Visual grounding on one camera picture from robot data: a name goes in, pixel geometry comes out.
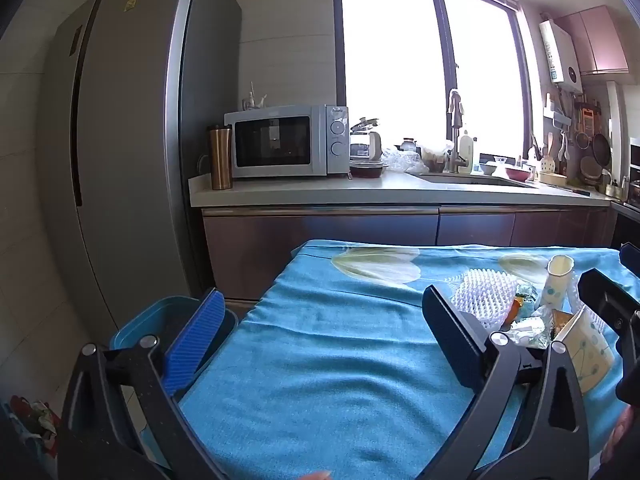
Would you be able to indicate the red patterned bag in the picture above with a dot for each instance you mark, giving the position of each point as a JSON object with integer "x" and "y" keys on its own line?
{"x": 37, "y": 420}

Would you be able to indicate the wall utensil rack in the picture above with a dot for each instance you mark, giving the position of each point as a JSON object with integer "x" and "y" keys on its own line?
{"x": 557, "y": 112}

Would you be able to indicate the large kitchen window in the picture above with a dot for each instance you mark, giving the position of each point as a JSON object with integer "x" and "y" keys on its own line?
{"x": 390, "y": 60}

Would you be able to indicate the pink wall cabinet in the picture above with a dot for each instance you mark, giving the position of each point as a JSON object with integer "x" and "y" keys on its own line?
{"x": 600, "y": 40}

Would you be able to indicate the blue plastic bin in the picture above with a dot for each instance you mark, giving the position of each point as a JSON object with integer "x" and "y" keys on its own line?
{"x": 150, "y": 312}

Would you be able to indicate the dark red container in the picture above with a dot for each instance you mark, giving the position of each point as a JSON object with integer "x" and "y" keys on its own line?
{"x": 367, "y": 170}

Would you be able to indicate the white shallow dish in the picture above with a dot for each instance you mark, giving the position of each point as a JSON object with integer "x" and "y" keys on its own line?
{"x": 552, "y": 178}

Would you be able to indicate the glass bowl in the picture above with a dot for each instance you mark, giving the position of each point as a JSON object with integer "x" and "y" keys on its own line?
{"x": 435, "y": 160}

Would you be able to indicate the red bowl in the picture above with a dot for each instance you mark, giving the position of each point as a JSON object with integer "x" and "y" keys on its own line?
{"x": 518, "y": 173}

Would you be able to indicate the dandelion print paper cup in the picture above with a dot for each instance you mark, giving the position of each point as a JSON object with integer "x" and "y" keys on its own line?
{"x": 590, "y": 355}

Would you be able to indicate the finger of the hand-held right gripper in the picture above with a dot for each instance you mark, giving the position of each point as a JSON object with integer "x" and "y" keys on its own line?
{"x": 607, "y": 300}
{"x": 631, "y": 257}

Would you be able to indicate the brown snack wrapper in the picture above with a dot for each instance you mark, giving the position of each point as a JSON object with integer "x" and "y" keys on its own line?
{"x": 560, "y": 322}

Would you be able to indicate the hanging frying pan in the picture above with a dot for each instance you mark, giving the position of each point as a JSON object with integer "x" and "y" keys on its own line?
{"x": 601, "y": 149}

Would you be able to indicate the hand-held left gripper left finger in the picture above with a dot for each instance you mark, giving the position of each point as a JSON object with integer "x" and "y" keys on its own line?
{"x": 192, "y": 345}

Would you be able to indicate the steel kitchen sink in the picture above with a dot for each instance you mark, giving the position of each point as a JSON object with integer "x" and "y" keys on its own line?
{"x": 475, "y": 180}

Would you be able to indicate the white foam fruit net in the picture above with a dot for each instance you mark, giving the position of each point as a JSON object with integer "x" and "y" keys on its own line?
{"x": 482, "y": 295}

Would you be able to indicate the grey refrigerator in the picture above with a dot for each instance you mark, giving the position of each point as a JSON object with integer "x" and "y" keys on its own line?
{"x": 125, "y": 135}

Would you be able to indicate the blue floral tablecloth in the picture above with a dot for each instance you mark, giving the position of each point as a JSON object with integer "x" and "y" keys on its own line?
{"x": 325, "y": 360}

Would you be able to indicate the person's right hand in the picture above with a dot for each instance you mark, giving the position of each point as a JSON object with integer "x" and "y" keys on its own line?
{"x": 622, "y": 430}

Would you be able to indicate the brown base cabinets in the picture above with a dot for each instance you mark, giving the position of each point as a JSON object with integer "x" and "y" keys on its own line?
{"x": 320, "y": 240}

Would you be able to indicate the dotted paper cup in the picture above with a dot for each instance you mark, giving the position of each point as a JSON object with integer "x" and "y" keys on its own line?
{"x": 556, "y": 285}

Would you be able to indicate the white dotted utensil holder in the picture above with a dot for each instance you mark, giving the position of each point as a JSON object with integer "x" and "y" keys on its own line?
{"x": 546, "y": 164}

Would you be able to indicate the glass jar with dark lid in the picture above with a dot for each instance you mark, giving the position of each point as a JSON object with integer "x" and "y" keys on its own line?
{"x": 408, "y": 145}

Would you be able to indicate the clear plastic bag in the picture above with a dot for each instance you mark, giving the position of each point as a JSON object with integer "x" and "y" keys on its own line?
{"x": 402, "y": 160}

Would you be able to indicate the glass electric kettle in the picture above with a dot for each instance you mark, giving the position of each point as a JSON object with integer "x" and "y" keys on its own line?
{"x": 365, "y": 142}

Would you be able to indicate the white dish soap bottle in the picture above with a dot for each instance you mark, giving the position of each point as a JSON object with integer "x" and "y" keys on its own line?
{"x": 466, "y": 152}

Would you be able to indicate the metal kitchen faucet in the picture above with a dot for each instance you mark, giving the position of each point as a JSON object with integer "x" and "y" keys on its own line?
{"x": 456, "y": 125}

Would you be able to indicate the green clear wrapper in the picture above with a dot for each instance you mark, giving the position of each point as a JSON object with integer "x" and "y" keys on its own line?
{"x": 526, "y": 292}

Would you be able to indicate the white microwave oven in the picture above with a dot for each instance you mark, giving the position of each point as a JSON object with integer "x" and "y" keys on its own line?
{"x": 280, "y": 147}

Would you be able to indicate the small white bowl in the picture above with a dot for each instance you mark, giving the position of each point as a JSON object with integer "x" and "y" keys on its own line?
{"x": 488, "y": 168}

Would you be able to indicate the copper thermos flask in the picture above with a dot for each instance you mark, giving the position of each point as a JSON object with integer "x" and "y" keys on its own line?
{"x": 220, "y": 160}

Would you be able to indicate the white water heater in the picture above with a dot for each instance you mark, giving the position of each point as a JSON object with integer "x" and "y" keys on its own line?
{"x": 562, "y": 55}

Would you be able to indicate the white ornament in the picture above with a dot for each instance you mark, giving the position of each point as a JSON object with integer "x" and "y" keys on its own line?
{"x": 254, "y": 97}

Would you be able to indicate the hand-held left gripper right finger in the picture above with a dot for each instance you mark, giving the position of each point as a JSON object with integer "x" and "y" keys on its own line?
{"x": 460, "y": 355}

